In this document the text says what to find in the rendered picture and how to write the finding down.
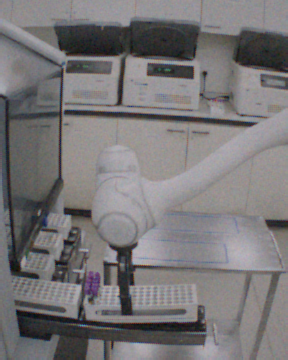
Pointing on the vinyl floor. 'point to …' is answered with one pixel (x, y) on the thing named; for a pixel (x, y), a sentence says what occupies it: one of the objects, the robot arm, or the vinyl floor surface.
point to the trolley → (232, 349)
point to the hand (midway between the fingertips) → (128, 297)
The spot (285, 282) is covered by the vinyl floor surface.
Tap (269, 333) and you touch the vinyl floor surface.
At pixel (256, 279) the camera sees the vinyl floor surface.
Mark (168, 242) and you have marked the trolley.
